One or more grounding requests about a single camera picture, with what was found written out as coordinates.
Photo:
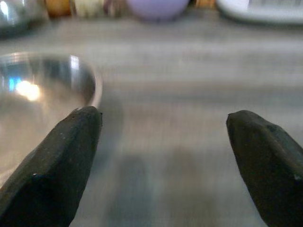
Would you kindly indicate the purple plastic bowl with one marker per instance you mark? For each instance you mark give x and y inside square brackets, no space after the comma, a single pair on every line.
[157,8]

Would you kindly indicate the white kitchen appliance with screen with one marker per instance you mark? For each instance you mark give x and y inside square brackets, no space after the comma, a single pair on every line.
[265,10]

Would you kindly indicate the clear food container with lid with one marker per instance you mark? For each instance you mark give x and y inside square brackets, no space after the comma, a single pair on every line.
[88,7]

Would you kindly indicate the orange squeeze bottle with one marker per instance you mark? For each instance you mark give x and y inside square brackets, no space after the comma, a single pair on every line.
[58,7]

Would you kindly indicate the small steel bowl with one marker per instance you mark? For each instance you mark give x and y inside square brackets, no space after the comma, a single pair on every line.
[16,16]

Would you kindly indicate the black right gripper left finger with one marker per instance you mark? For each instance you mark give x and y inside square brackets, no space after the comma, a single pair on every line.
[52,170]

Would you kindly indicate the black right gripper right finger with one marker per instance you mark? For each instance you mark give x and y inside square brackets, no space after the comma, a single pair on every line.
[270,170]

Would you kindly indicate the wide shallow steel bowl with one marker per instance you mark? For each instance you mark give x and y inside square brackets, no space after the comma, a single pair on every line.
[47,80]

